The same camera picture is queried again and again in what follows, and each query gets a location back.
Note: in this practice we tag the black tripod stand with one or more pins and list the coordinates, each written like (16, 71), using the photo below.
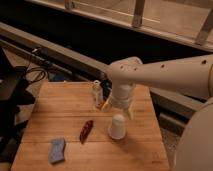
(13, 92)

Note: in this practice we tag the dark round bowl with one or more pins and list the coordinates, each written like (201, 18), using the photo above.
(106, 86)

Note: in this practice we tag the white paper cup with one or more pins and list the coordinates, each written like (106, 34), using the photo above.
(117, 128)

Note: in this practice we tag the metal rail beam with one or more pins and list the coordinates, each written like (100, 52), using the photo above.
(90, 52)

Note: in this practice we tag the clear plastic bottle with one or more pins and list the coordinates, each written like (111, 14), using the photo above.
(97, 93)

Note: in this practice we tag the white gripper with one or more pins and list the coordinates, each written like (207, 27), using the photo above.
(120, 97)

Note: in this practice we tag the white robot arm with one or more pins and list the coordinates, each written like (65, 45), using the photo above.
(189, 76)

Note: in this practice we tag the wooden railing frame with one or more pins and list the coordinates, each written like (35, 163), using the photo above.
(188, 22)

